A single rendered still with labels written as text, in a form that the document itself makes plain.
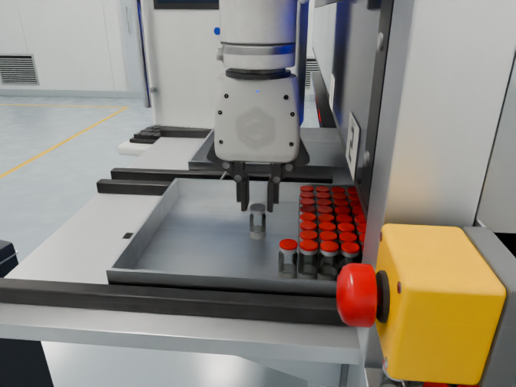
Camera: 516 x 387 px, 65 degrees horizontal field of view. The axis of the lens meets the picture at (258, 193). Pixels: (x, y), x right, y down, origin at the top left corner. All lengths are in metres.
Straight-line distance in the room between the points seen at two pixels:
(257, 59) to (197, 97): 0.93
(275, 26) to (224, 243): 0.28
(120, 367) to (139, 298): 1.22
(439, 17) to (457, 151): 0.09
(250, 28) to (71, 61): 6.32
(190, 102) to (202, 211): 0.79
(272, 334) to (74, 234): 0.33
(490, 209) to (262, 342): 0.23
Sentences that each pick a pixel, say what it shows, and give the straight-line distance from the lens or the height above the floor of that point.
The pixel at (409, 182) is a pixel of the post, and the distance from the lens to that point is 0.31.
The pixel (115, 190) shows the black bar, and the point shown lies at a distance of 0.73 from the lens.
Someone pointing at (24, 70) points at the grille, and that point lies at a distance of 7.12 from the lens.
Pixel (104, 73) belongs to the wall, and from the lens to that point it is 6.53.
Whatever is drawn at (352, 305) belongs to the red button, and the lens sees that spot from 0.26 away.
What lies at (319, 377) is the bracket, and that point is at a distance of 0.56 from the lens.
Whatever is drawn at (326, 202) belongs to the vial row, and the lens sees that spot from 0.56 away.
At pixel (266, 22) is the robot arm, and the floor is 1.15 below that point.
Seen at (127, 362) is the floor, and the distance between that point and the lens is 1.67.
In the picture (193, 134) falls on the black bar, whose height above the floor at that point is 0.89.
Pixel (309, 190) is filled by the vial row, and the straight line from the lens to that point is 0.59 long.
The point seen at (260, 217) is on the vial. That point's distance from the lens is 0.53.
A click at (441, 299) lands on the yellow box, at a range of 0.24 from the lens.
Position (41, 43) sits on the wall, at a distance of 6.91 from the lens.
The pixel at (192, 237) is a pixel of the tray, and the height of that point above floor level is 0.88.
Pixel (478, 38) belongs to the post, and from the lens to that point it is 0.29.
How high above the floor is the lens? 1.16
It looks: 24 degrees down
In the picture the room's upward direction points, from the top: straight up
